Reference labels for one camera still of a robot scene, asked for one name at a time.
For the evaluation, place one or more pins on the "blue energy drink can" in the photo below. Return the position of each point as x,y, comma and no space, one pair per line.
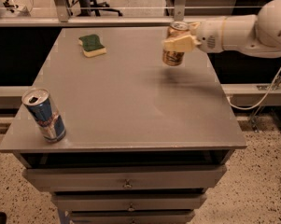
45,113

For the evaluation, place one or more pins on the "bottom grey drawer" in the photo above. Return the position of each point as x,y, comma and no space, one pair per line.
137,217

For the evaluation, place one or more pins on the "top grey drawer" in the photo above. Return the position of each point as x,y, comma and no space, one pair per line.
125,178

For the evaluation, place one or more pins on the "middle grey drawer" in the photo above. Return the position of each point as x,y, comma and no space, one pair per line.
129,202

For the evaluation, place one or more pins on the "green and yellow sponge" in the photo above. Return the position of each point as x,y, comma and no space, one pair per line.
91,45

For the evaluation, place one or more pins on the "grey drawer cabinet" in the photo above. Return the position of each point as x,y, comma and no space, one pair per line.
126,108

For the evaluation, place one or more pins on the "grey drawer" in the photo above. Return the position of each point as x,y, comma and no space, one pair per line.
137,217
129,202
125,178

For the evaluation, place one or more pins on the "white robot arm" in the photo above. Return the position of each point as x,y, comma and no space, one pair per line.
253,35

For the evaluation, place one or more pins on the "orange soda can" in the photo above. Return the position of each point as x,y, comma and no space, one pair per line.
174,58

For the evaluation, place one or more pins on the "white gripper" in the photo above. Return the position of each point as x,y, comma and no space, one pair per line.
208,34

